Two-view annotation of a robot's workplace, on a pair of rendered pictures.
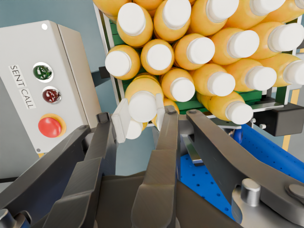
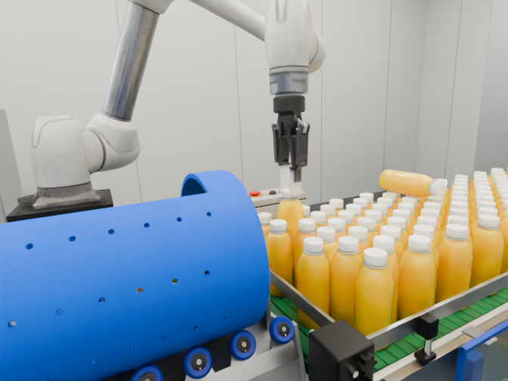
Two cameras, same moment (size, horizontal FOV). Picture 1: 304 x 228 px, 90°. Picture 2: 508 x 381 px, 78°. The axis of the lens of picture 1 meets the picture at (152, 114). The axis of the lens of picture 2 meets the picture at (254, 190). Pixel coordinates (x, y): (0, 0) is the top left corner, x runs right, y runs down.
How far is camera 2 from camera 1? 0.79 m
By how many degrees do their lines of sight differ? 84
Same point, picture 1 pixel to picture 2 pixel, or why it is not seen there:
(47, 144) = not seen: hidden behind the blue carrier
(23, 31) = not seen: hidden behind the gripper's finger
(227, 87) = (326, 230)
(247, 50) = (355, 230)
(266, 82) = (347, 240)
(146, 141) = not seen: outside the picture
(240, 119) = (309, 240)
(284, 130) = (325, 336)
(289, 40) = (380, 239)
